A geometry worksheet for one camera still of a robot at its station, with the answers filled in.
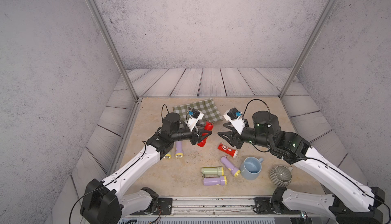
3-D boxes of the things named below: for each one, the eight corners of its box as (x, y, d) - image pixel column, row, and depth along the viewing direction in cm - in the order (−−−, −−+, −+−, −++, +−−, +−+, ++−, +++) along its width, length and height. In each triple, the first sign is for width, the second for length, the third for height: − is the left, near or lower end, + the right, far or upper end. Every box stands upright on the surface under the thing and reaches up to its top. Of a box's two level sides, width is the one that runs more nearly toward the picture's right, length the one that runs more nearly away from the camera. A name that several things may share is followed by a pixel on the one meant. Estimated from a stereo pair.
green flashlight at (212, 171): (201, 176, 84) (201, 173, 81) (201, 169, 87) (201, 166, 84) (223, 176, 84) (224, 173, 81) (222, 169, 87) (223, 166, 83)
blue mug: (241, 179, 83) (245, 174, 76) (239, 163, 89) (242, 157, 82) (261, 179, 83) (266, 174, 76) (257, 163, 89) (262, 157, 82)
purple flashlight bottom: (203, 185, 81) (203, 183, 78) (203, 178, 84) (203, 175, 81) (226, 185, 81) (227, 183, 78) (225, 178, 84) (226, 175, 81)
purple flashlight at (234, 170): (235, 177, 83) (236, 175, 81) (220, 160, 90) (220, 157, 87) (240, 173, 85) (241, 171, 82) (224, 156, 91) (225, 154, 89)
